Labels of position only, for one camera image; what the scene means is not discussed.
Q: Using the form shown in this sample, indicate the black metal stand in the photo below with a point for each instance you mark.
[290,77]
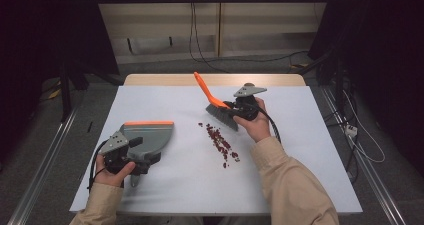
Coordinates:
[339,85]
[65,95]

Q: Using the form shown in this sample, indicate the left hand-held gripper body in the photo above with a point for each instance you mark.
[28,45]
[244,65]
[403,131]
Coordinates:
[115,143]

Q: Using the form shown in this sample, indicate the white table mat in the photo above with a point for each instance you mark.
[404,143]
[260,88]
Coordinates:
[193,191]

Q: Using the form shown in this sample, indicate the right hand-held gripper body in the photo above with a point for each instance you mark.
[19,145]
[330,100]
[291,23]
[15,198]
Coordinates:
[248,91]

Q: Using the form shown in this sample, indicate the dark round table grommet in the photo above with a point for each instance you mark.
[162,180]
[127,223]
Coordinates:
[249,84]

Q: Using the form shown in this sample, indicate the dark curtain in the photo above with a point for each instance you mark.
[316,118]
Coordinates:
[40,35]
[383,51]

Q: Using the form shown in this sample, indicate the person's right hand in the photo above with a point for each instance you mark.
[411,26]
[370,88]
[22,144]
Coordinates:
[258,128]

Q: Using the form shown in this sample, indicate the orange brush with grey bristles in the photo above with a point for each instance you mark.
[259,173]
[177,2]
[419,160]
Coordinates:
[208,93]

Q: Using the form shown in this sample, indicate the white power strip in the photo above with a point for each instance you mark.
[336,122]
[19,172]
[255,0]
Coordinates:
[351,130]

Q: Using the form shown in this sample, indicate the person's left hand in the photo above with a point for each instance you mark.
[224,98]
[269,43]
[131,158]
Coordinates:
[108,176]

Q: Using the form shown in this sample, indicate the dark red beans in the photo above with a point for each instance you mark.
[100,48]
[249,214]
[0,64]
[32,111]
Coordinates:
[220,144]

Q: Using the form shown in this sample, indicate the person's lap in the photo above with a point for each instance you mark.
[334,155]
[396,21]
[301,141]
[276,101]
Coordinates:
[166,221]

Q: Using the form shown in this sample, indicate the grey dustpan with orange edge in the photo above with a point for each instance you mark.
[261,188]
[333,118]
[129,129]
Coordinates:
[156,135]

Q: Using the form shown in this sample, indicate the aluminium floor rail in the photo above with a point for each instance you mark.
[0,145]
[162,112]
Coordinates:
[376,185]
[43,165]

